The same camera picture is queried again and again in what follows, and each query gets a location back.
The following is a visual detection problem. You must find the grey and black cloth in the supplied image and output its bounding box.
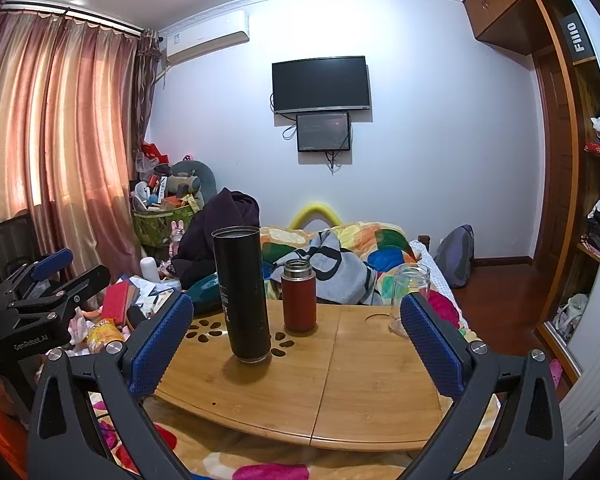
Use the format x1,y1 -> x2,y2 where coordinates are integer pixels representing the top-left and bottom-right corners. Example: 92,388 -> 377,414
274,232 -> 381,306

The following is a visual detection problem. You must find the tall black cup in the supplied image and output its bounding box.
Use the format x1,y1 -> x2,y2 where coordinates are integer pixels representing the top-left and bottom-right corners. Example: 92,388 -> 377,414
211,226 -> 272,364

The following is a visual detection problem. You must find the wooden overhead cabinet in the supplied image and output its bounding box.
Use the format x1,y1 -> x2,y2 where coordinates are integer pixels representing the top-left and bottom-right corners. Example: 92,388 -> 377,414
462,0 -> 567,58

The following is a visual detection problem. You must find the black mesh chair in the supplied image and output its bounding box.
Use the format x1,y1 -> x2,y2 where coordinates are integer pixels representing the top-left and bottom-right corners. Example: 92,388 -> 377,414
0,209 -> 37,286

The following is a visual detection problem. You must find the white handbag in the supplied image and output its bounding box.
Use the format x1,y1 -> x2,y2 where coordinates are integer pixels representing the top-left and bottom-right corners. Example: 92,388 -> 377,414
554,293 -> 590,337

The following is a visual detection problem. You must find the green storage box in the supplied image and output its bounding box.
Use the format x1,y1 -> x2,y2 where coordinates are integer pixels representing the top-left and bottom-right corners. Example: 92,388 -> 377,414
132,206 -> 202,250

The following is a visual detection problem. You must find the grey plush pillow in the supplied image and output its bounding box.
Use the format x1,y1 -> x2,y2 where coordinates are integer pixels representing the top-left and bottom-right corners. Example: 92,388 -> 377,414
170,160 -> 219,207

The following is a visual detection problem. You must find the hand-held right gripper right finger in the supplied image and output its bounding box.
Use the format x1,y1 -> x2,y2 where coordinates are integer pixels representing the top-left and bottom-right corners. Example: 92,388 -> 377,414
399,291 -> 566,480

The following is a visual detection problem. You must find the clear glass cup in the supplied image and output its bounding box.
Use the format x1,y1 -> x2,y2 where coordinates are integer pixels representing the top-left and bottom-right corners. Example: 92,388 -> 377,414
389,263 -> 431,336

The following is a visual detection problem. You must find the yellow snack packet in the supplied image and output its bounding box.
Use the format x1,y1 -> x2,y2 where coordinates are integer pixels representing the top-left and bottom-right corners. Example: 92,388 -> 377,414
86,320 -> 127,357

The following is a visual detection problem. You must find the dark grey storage box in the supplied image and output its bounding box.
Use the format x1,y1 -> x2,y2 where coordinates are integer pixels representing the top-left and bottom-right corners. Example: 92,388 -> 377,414
559,9 -> 596,63

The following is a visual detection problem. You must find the white sliding wardrobe door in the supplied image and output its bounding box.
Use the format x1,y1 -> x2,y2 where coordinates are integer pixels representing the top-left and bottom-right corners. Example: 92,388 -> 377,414
555,310 -> 600,448

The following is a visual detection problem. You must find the dark purple hoodie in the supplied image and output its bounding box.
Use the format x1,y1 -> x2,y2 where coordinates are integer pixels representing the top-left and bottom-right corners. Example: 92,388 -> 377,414
171,187 -> 262,292

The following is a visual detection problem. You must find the wooden folding bed table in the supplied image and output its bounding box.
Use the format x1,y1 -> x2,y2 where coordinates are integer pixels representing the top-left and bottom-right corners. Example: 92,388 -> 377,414
139,296 -> 473,453

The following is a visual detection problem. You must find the red thermos bottle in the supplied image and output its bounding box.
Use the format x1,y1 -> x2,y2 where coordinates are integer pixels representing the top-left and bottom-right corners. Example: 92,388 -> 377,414
281,259 -> 317,333

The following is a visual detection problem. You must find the white air conditioner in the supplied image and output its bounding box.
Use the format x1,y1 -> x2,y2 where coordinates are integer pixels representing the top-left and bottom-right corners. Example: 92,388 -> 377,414
161,13 -> 251,66

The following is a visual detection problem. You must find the small black wall monitor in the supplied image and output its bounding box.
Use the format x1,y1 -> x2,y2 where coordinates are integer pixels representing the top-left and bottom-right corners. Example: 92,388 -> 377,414
296,112 -> 352,153

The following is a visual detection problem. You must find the pink bunny toy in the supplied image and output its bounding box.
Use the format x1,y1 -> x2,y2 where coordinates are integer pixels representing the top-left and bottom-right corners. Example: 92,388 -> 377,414
169,220 -> 187,257

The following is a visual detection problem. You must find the colourful patchwork blanket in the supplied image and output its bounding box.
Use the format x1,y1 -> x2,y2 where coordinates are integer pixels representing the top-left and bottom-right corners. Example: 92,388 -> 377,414
259,221 -> 422,307

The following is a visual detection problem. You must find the brown patterned curtain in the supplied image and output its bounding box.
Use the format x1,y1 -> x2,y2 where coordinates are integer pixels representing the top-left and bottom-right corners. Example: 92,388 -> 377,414
131,27 -> 167,241

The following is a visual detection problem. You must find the wooden wardrobe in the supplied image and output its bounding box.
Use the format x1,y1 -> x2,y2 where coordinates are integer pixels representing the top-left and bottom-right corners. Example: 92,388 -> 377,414
530,0 -> 600,386

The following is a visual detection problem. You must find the pink curtain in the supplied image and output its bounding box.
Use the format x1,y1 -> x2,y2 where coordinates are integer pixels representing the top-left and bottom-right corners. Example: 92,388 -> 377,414
0,6 -> 148,283

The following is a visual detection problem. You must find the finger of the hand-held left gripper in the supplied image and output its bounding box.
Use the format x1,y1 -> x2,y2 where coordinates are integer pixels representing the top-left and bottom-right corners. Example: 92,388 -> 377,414
0,248 -> 75,307
10,264 -> 112,320

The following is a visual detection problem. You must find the grey backpack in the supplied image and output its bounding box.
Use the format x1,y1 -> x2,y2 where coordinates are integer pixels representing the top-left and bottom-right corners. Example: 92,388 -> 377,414
434,225 -> 476,289

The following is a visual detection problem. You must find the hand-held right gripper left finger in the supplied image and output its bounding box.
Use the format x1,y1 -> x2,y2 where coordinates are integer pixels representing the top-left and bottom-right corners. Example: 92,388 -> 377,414
27,291 -> 196,480

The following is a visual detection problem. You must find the yellow foam tube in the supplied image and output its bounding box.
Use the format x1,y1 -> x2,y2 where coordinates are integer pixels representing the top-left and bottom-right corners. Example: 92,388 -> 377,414
288,203 -> 343,231

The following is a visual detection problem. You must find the large black wall television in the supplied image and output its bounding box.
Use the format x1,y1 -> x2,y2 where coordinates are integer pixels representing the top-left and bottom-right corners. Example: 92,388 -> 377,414
272,56 -> 372,115

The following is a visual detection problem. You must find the red book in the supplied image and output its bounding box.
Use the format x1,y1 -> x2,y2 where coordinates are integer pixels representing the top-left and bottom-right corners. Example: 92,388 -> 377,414
100,280 -> 137,327

